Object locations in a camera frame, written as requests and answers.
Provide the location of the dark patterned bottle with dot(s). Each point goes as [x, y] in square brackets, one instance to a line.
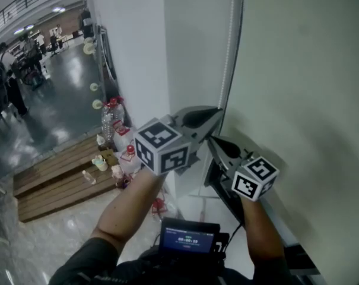
[123, 183]

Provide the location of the person's dark shirt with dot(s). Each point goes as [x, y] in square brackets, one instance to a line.
[87, 263]

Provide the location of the small pink figurine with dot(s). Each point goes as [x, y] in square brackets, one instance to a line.
[117, 171]

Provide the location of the black wheeled equipment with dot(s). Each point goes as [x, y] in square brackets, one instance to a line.
[31, 74]

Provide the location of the small clear plastic bottle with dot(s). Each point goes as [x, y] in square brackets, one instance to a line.
[88, 177]

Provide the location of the black balcony railing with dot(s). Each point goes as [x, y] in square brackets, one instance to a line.
[26, 0]

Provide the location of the small cardboard box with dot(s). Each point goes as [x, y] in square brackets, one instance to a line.
[109, 154]

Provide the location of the group of ceiling lights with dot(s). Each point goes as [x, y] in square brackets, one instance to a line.
[58, 9]

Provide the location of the black framed window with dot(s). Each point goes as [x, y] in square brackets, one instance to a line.
[305, 261]

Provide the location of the large clear water jug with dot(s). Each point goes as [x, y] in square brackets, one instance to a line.
[134, 176]
[108, 123]
[128, 162]
[160, 205]
[123, 138]

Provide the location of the white spray bottle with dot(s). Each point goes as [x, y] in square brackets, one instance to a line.
[100, 141]

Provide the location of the beige roller blind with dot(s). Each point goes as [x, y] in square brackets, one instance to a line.
[301, 85]

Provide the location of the folded trolley with cream wheels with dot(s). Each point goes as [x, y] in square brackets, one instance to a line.
[108, 64]

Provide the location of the person's left forearm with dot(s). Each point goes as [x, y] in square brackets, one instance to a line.
[128, 209]

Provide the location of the black chest-mounted screen device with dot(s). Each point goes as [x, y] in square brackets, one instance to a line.
[188, 239]

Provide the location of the person's right forearm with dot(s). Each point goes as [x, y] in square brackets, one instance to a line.
[259, 233]

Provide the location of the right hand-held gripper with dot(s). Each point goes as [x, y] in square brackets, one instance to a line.
[260, 169]

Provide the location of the pale green cup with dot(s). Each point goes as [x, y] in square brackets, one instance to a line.
[100, 162]

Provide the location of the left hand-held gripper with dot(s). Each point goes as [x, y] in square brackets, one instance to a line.
[158, 134]

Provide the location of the standing rack with grey garments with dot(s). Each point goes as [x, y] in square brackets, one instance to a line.
[85, 22]

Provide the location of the wooden step platform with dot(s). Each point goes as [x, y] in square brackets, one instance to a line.
[54, 194]

